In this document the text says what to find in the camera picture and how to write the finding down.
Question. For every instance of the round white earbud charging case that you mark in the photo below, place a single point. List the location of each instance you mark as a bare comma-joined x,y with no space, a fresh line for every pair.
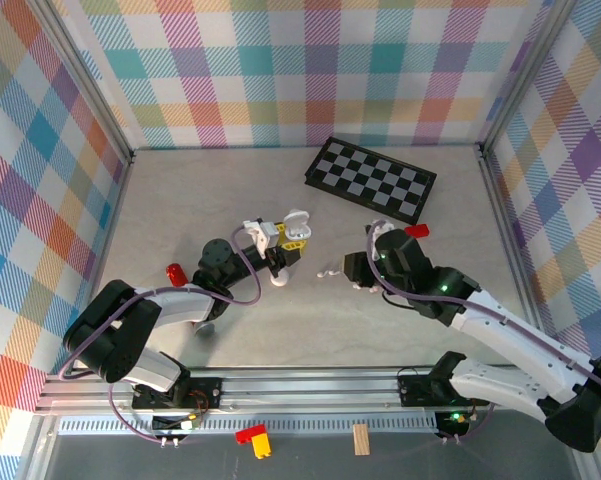
280,282

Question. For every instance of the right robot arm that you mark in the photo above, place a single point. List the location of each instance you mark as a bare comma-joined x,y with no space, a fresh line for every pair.
520,345

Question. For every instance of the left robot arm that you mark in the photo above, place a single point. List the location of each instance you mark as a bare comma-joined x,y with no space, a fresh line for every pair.
110,330

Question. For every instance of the red toy brick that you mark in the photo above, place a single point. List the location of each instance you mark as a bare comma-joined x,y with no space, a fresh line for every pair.
250,432
416,230

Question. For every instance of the red can with silver cap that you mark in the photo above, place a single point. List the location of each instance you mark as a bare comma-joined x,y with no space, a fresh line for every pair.
176,274

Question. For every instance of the black and grey chessboard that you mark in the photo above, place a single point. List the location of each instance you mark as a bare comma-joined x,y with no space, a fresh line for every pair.
370,180

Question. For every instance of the wooden block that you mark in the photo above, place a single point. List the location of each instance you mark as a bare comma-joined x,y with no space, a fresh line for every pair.
361,440

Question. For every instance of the black connector box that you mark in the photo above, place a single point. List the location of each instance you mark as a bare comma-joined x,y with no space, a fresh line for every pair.
447,425
170,422

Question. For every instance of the yellow toy brick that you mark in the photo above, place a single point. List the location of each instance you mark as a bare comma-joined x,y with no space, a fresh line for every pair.
262,446

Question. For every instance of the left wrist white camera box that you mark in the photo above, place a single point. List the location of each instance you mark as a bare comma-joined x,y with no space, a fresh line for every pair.
262,235

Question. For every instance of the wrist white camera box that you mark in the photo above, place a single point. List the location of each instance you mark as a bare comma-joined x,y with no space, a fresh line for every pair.
262,235
381,226

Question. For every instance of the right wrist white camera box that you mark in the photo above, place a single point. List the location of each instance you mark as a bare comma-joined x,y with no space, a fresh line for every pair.
381,226

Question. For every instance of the aluminium side rail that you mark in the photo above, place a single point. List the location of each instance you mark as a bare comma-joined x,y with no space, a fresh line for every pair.
497,200
109,225

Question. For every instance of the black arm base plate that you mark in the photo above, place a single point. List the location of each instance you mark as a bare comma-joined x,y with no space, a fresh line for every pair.
207,392
415,392

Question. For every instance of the aluminium mounting rail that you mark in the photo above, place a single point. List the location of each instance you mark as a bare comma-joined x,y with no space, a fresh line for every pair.
305,392

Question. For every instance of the aluminium frame post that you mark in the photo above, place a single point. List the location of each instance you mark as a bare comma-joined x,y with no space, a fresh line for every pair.
524,75
86,80

